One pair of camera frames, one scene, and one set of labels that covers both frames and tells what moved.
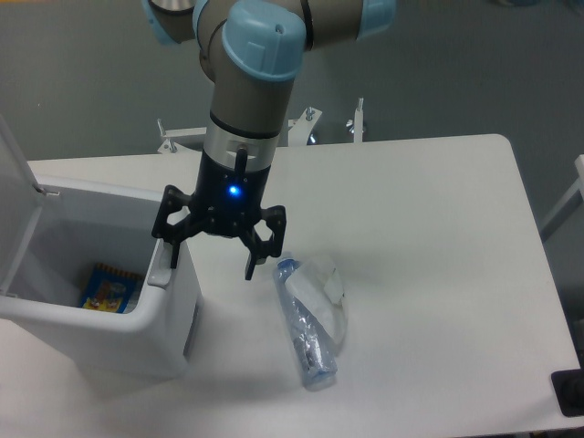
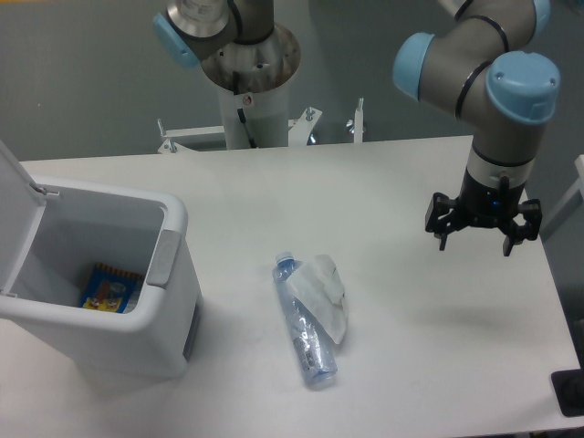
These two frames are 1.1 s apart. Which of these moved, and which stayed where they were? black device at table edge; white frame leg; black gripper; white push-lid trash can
Moved: black gripper
Stayed: black device at table edge; white push-lid trash can; white frame leg
